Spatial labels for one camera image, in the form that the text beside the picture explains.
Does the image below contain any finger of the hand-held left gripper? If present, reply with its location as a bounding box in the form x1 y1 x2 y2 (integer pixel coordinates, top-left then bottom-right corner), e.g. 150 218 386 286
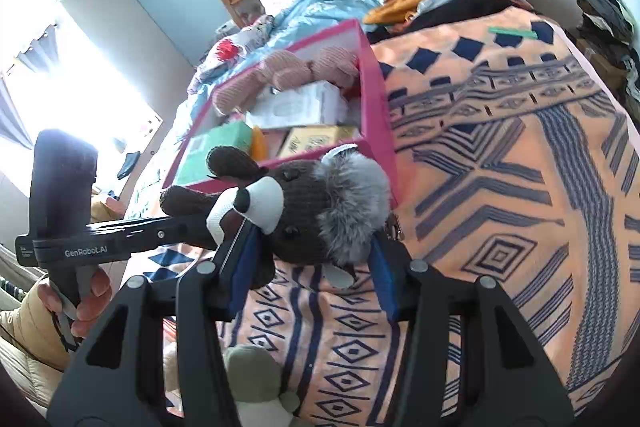
125 215 222 256

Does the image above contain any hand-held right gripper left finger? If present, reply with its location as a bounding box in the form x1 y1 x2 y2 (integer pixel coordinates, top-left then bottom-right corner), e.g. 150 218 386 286
47 224 263 427

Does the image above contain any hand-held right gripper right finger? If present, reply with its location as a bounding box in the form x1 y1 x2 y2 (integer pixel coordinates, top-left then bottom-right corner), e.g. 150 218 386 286
369 234 576 427

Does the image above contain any brown knitted plush toy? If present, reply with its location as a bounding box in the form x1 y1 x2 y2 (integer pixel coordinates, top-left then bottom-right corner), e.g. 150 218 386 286
160 146 393 290

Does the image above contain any pink fabric storage box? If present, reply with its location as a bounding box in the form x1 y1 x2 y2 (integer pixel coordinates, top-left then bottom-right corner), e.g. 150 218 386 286
160 19 399 210

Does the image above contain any person's left hand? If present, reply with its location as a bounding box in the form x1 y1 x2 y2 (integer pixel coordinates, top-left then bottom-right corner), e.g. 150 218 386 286
37 266 114 338

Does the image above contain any dark cloth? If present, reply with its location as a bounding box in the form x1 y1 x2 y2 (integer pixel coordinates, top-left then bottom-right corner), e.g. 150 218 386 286
117 151 142 180

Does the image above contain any green box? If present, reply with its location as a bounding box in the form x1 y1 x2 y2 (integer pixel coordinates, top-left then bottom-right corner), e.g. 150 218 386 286
172 122 253 188

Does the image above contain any grey window curtain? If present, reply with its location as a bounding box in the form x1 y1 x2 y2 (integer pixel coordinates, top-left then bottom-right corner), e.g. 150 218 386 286
0 24 61 152

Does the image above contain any green plush toy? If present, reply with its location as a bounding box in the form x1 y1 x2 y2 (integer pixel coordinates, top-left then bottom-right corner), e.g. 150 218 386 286
222 344 301 427

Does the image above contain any orange packet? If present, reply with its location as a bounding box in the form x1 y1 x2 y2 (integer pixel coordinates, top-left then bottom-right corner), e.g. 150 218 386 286
250 127 273 162

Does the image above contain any yellow patterned box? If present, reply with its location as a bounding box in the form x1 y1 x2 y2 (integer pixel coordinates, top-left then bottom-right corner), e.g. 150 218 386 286
277 124 361 158

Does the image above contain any orange patterned blanket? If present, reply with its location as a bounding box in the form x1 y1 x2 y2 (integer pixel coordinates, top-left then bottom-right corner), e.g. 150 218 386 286
125 4 640 427

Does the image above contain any white tissue packet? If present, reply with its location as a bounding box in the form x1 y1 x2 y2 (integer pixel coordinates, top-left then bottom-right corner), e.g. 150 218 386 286
247 81 348 130

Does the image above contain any red white printed quilt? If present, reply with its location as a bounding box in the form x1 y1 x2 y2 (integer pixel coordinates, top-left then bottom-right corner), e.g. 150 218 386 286
200 14 273 78

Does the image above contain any pink striped plush toy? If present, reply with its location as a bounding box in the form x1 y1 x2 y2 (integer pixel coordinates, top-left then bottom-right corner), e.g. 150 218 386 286
212 47 360 115

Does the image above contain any mustard yellow cloth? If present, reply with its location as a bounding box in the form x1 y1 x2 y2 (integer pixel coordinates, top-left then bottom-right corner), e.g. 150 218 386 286
363 0 451 25

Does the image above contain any green strip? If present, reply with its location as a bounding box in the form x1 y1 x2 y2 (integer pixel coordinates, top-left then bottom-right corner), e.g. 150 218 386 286
489 26 537 42

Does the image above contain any pile of clothes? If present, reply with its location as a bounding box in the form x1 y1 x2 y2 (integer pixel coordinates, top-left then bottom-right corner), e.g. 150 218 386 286
575 0 640 108

